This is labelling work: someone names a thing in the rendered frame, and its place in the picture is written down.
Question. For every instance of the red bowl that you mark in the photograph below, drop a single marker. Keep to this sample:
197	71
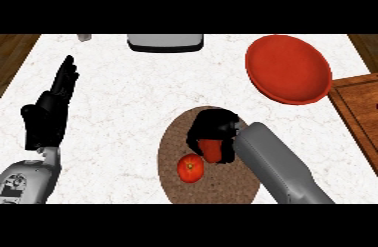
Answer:
288	69

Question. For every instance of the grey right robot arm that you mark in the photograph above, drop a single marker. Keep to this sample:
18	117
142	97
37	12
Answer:
278	164

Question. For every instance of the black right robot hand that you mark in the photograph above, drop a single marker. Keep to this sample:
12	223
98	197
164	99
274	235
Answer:
216	124

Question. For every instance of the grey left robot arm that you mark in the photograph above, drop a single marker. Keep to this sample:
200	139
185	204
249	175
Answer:
30	181

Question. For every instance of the brown round placemat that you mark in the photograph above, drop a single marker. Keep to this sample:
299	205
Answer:
212	181

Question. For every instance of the red tomato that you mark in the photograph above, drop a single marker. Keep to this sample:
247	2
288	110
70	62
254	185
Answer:
191	168

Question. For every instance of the brown wooden cutting board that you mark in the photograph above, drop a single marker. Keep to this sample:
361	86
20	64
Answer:
358	114

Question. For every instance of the small grey object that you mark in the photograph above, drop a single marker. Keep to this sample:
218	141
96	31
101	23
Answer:
85	37

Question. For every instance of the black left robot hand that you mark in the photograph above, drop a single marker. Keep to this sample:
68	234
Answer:
49	114

